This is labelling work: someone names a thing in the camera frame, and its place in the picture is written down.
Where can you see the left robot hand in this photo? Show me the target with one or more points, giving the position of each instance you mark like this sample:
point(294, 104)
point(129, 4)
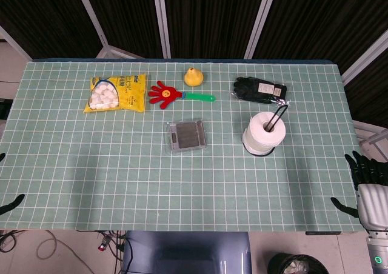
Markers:
point(12, 203)

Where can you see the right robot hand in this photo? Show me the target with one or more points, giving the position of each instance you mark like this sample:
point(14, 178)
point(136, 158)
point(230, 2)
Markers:
point(371, 201)

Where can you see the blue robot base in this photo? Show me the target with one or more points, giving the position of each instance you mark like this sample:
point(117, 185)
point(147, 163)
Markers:
point(188, 249)

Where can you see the red hand clapper toy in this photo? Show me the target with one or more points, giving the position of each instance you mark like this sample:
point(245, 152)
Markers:
point(165, 94)

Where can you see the black floor device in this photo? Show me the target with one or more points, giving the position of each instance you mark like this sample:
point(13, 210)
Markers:
point(4, 108)

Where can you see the red-tipped connector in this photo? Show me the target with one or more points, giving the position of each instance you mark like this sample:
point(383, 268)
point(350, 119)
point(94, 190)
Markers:
point(102, 246)

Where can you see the black trash bin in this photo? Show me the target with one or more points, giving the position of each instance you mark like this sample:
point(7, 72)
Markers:
point(279, 265)

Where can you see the yellow marshmallow bag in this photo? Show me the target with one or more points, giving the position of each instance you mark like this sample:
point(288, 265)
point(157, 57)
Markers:
point(130, 92)

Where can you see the packaged black gloves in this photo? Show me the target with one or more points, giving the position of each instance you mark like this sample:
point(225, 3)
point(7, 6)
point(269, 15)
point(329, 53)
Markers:
point(251, 90)

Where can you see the scale in clear case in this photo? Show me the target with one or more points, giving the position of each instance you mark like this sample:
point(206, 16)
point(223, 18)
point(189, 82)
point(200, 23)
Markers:
point(188, 134)

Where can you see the yellow pear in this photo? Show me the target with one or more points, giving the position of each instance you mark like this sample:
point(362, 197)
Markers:
point(194, 78)

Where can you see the dark folding partition screen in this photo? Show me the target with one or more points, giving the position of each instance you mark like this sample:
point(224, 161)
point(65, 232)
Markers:
point(212, 19)

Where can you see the white metal frame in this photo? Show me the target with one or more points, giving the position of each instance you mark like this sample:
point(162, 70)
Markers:
point(371, 139)

